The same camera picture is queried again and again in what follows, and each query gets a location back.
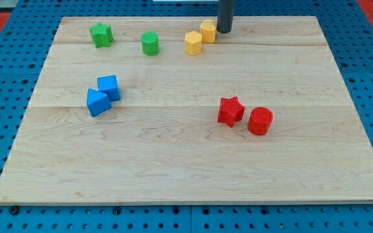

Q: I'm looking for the yellow heart block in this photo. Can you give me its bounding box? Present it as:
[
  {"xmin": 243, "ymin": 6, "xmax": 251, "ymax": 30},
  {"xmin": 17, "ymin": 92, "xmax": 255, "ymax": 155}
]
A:
[{"xmin": 200, "ymin": 19, "xmax": 216, "ymax": 43}]

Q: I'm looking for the yellow hexagon block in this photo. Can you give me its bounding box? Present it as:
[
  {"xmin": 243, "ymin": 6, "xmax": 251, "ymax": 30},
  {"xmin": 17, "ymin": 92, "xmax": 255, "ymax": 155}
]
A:
[{"xmin": 185, "ymin": 31, "xmax": 202, "ymax": 56}]

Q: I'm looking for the red star block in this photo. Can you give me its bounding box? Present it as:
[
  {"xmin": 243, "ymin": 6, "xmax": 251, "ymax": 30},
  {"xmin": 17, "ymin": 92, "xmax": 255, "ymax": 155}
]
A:
[{"xmin": 217, "ymin": 96, "xmax": 245, "ymax": 128}]

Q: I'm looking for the light wooden board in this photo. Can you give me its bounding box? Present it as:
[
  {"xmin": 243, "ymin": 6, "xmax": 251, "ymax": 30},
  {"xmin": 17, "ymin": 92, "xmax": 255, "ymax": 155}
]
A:
[{"xmin": 0, "ymin": 16, "xmax": 373, "ymax": 206}]

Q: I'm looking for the red cylinder block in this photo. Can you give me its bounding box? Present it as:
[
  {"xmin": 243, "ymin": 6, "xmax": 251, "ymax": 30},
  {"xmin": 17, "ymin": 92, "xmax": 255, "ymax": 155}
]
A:
[{"xmin": 247, "ymin": 107, "xmax": 273, "ymax": 136}]

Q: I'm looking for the green cylinder block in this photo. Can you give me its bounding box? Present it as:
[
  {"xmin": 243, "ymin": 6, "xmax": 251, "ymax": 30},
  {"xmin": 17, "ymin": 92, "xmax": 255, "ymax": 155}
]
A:
[{"xmin": 141, "ymin": 31, "xmax": 159, "ymax": 56}]

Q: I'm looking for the blue cube block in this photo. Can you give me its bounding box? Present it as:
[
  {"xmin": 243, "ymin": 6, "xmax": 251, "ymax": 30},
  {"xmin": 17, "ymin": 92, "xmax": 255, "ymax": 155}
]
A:
[{"xmin": 97, "ymin": 75, "xmax": 121, "ymax": 102}]

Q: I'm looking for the blue triangle block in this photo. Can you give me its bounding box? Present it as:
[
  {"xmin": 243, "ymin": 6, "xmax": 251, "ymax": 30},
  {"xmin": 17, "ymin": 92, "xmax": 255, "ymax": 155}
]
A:
[{"xmin": 86, "ymin": 89, "xmax": 111, "ymax": 117}]

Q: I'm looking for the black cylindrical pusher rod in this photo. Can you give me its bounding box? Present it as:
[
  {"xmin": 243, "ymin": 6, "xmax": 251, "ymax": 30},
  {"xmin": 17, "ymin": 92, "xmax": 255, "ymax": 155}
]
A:
[{"xmin": 217, "ymin": 0, "xmax": 236, "ymax": 34}]

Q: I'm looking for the green star block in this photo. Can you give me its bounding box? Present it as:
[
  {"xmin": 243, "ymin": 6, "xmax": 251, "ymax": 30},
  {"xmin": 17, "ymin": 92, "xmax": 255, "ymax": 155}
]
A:
[{"xmin": 89, "ymin": 23, "xmax": 113, "ymax": 48}]

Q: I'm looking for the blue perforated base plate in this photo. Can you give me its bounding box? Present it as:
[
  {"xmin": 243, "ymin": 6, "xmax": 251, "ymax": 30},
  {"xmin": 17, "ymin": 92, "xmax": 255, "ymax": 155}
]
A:
[{"xmin": 0, "ymin": 0, "xmax": 373, "ymax": 232}]

